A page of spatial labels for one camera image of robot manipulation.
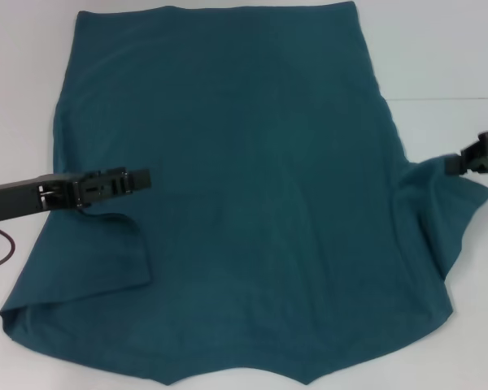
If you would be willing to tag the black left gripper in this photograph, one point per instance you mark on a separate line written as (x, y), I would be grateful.
(12, 199)

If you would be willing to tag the teal blue t-shirt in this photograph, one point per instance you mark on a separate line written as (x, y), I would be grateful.
(248, 183)

